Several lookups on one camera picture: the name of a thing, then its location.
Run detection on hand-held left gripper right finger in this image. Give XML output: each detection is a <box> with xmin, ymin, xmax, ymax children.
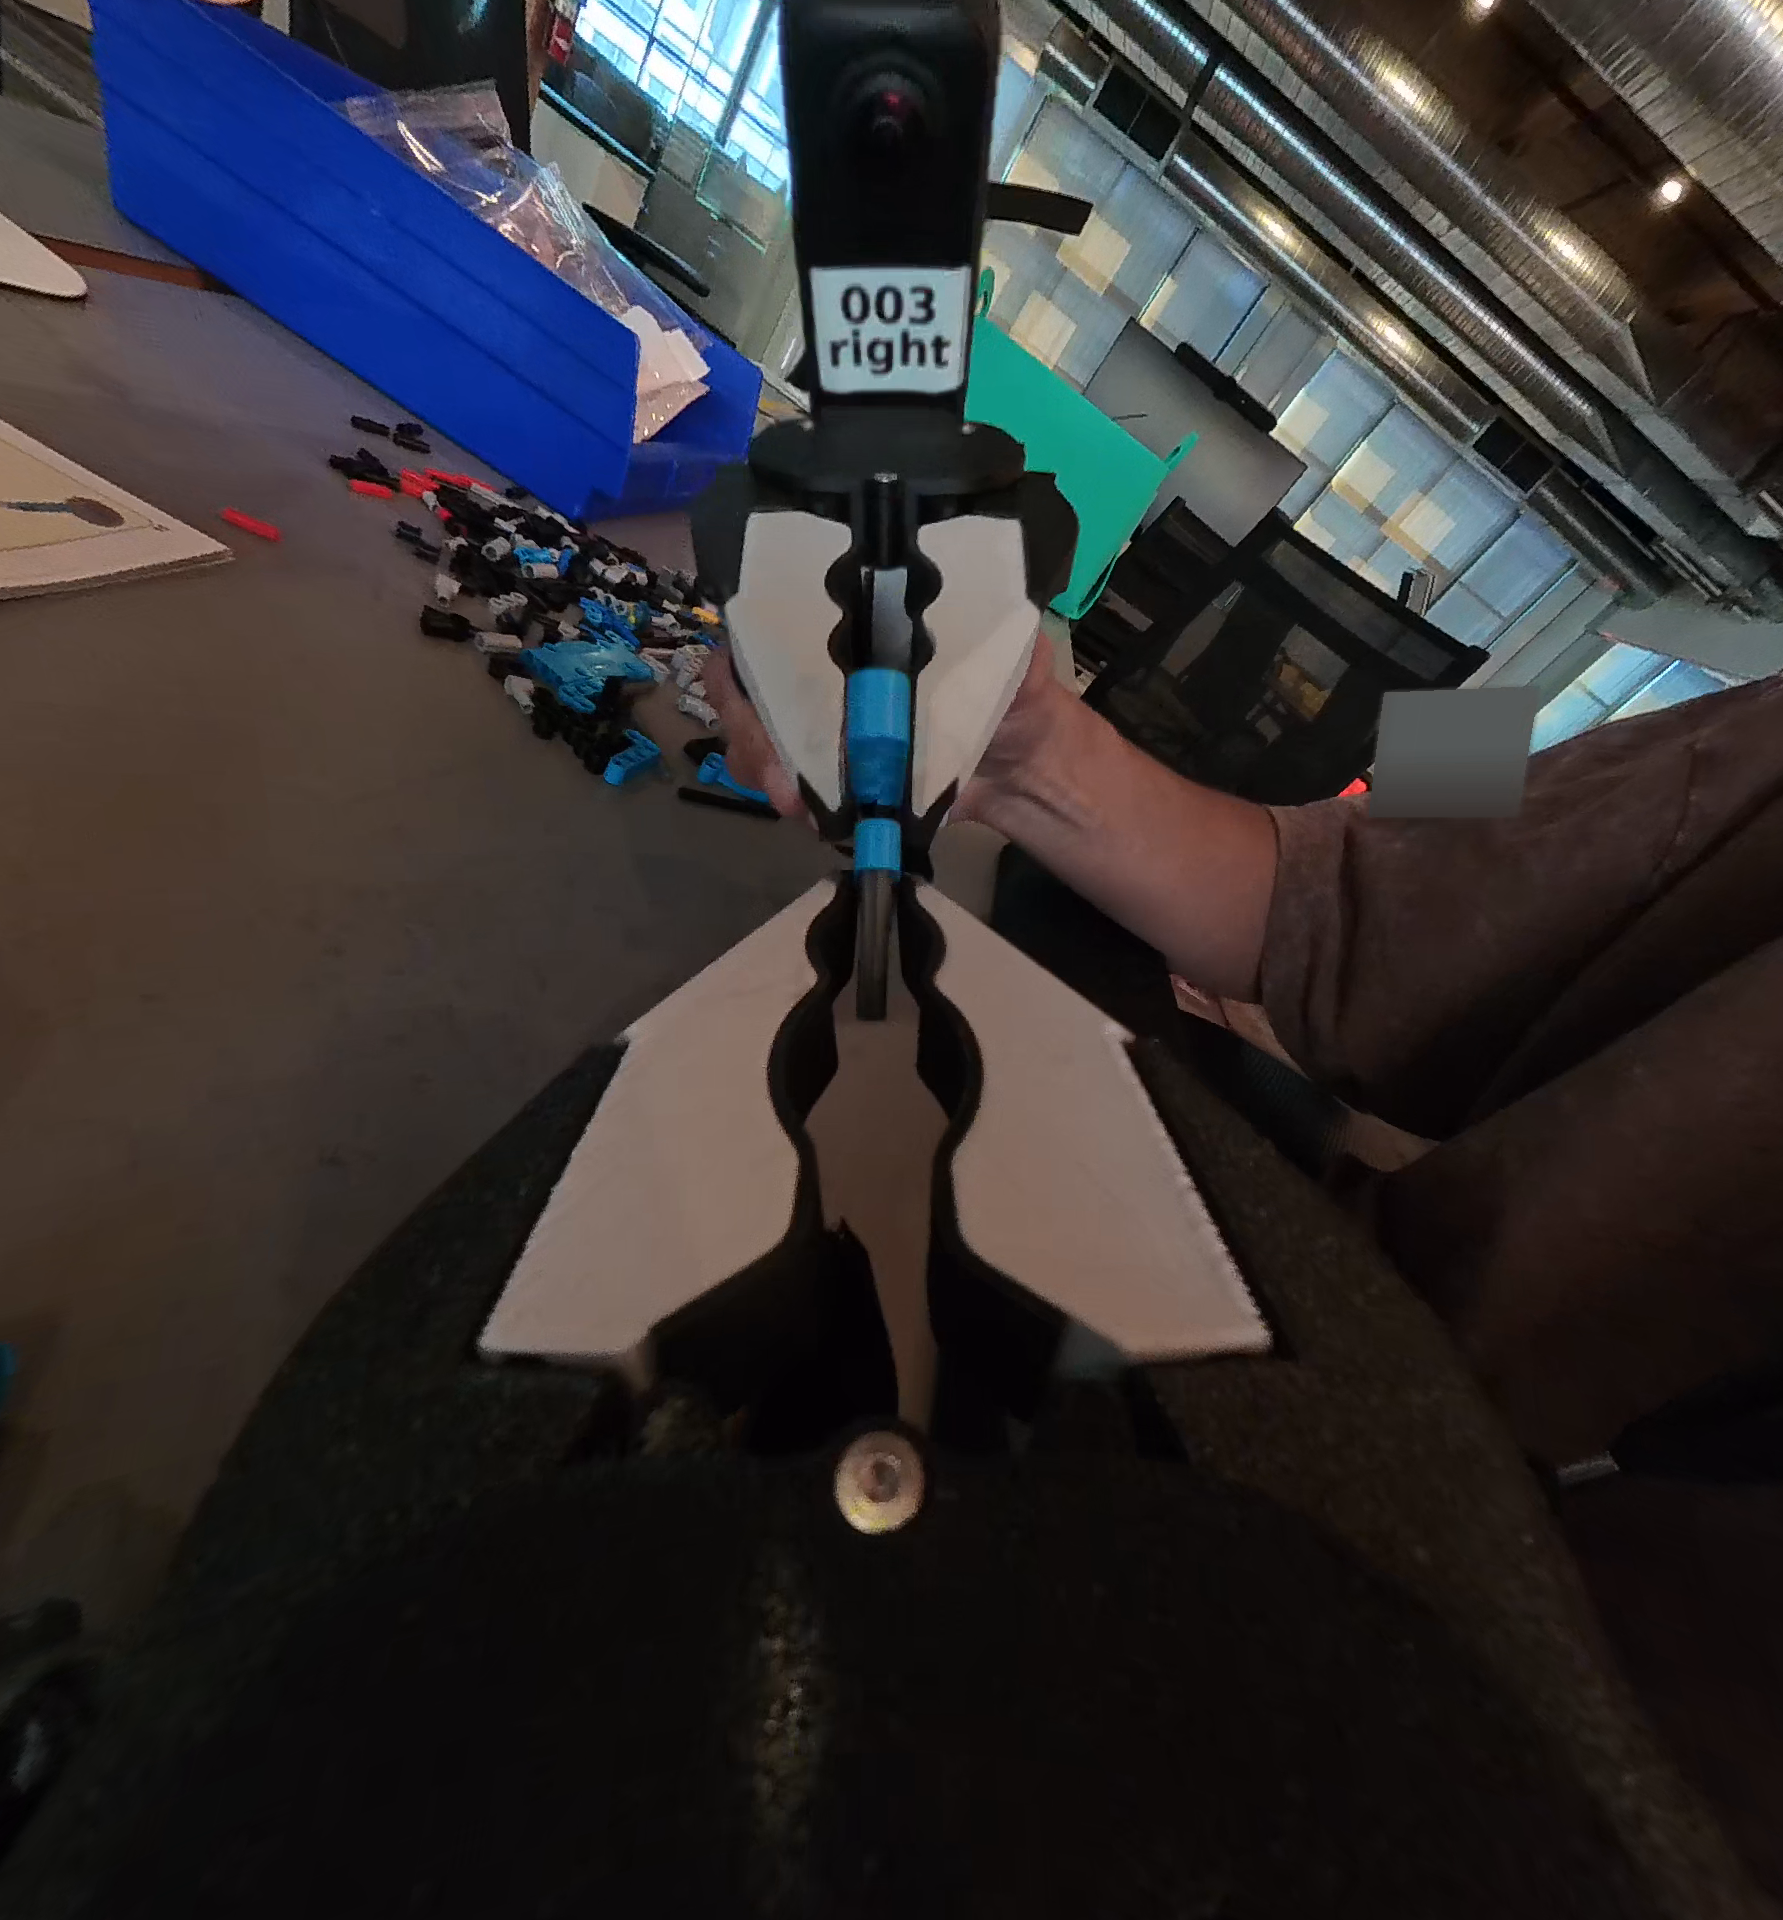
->
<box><xmin>891</xmin><ymin>876</ymin><xmax>1272</xmax><ymax>1364</ymax></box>

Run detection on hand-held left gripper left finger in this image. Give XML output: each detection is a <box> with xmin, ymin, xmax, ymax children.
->
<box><xmin>479</xmin><ymin>874</ymin><xmax>875</xmax><ymax>1364</ymax></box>

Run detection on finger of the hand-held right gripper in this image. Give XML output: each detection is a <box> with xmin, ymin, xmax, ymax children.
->
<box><xmin>722</xmin><ymin>510</ymin><xmax>854</xmax><ymax>848</ymax></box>
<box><xmin>904</xmin><ymin>513</ymin><xmax>1053</xmax><ymax>883</ymax></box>

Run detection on long blue perforated beam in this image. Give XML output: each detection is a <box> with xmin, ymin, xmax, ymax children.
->
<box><xmin>842</xmin><ymin>668</ymin><xmax>918</xmax><ymax>812</ymax></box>

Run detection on black axle rod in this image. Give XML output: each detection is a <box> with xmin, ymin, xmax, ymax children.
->
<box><xmin>852</xmin><ymin>872</ymin><xmax>898</xmax><ymax>1025</ymax></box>

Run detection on person's right forearm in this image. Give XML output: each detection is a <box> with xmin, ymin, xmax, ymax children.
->
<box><xmin>1100</xmin><ymin>660</ymin><xmax>1783</xmax><ymax>1156</ymax></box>

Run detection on grey desk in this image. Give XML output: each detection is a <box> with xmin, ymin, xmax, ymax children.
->
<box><xmin>0</xmin><ymin>75</ymin><xmax>1013</xmax><ymax>1667</ymax></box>

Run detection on person's right hand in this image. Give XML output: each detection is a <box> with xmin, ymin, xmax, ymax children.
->
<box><xmin>683</xmin><ymin>626</ymin><xmax>1133</xmax><ymax>848</ymax></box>

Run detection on teal plastic panel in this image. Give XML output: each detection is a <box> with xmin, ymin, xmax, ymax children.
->
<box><xmin>965</xmin><ymin>308</ymin><xmax>1200</xmax><ymax>620</ymax></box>

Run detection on pile of small building bricks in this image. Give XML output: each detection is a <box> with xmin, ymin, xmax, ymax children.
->
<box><xmin>328</xmin><ymin>412</ymin><xmax>780</xmax><ymax>820</ymax></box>

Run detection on paned window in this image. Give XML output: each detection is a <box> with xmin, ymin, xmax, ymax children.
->
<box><xmin>538</xmin><ymin>0</ymin><xmax>794</xmax><ymax>197</ymax></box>

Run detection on black mesh office chair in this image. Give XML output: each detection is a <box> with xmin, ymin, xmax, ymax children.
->
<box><xmin>1079</xmin><ymin>500</ymin><xmax>1492</xmax><ymax>805</ymax></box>

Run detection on clear plastic bags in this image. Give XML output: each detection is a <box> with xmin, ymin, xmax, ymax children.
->
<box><xmin>342</xmin><ymin>82</ymin><xmax>713</xmax><ymax>443</ymax></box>

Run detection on blue plastic bin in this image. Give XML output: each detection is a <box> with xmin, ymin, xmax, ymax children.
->
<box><xmin>88</xmin><ymin>0</ymin><xmax>762</xmax><ymax>520</ymax></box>

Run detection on person's brown clothing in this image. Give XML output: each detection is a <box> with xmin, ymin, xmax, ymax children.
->
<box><xmin>1341</xmin><ymin>1050</ymin><xmax>1783</xmax><ymax>1920</ymax></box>

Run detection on instruction booklet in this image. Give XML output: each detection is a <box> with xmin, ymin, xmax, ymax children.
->
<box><xmin>0</xmin><ymin>375</ymin><xmax>232</xmax><ymax>606</ymax></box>

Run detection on silver ventilation duct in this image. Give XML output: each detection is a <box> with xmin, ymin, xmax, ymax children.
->
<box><xmin>1519</xmin><ymin>0</ymin><xmax>1783</xmax><ymax>348</ymax></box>

